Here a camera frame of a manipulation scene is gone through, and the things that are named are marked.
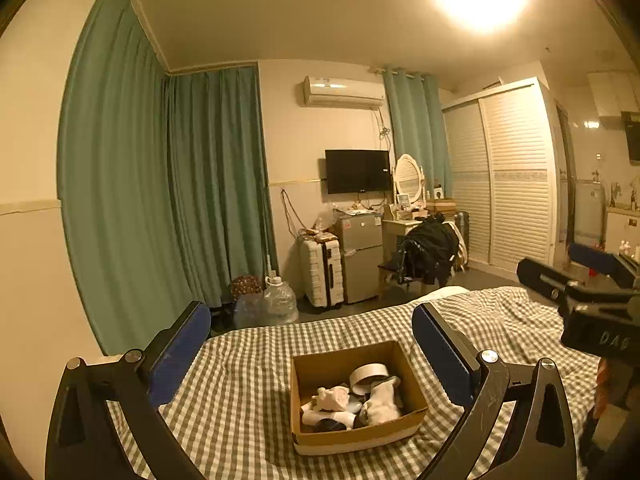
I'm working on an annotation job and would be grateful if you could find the white tape roll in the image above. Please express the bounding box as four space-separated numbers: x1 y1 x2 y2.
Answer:
348 362 390 396

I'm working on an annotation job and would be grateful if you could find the patterned bag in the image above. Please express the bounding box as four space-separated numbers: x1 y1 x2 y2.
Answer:
230 275 263 301

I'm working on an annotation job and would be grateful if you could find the cardboard box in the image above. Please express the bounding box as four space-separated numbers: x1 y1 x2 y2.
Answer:
290 340 429 457

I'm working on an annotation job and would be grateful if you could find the black wall television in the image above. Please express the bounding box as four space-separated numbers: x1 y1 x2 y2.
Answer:
325 149 392 195

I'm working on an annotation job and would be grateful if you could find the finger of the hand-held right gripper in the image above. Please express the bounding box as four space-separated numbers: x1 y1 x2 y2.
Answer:
567 242 640 287
516 257 583 307

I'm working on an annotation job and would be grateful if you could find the black range hood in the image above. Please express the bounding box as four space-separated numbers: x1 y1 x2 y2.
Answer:
620 110 640 163

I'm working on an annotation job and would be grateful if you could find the wall cable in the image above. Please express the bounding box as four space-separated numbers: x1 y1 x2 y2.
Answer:
280 189 311 233

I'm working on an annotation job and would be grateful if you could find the white kitchen counter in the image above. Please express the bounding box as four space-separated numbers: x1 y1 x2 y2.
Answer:
605 205 640 261

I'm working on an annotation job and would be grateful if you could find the white suitcase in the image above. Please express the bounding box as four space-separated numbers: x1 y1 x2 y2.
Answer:
297 232 345 309

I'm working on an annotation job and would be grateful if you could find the wide green curtain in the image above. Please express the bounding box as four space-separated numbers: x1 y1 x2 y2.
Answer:
57 0 173 356

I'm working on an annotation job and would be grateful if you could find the black jacket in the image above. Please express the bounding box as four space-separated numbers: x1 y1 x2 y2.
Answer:
400 215 458 286

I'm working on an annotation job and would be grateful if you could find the white louvred wardrobe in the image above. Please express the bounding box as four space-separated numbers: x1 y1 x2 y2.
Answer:
441 77 558 273

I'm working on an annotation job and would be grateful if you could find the narrow green curtain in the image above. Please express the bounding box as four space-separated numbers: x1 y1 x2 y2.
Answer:
382 67 453 201

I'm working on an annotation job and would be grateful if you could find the wooden chair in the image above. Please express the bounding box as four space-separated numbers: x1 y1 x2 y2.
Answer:
377 220 468 293

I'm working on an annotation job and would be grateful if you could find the grey checked blanket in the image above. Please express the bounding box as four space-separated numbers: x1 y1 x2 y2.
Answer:
102 285 608 480

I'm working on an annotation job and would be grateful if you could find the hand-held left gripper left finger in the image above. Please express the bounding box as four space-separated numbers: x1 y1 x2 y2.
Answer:
45 301 212 480

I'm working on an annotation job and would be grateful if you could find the oval white mirror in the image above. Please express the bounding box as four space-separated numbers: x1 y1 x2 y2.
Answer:
392 154 427 206

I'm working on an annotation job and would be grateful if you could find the white dressing table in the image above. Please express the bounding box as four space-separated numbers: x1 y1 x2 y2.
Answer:
382 202 458 241

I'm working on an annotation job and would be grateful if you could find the small silver fridge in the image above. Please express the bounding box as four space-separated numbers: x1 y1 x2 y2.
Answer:
332 210 385 305

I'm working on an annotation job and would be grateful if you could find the white air conditioner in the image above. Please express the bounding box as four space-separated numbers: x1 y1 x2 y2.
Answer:
301 76 385 108

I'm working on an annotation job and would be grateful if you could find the grey white sock bundle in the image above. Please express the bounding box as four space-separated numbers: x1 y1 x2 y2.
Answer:
360 376 403 423

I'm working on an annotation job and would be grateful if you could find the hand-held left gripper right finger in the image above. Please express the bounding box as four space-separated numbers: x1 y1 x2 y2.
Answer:
411 302 581 480

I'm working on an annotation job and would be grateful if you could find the clear water bottle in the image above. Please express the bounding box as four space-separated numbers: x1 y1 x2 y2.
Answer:
262 275 299 326

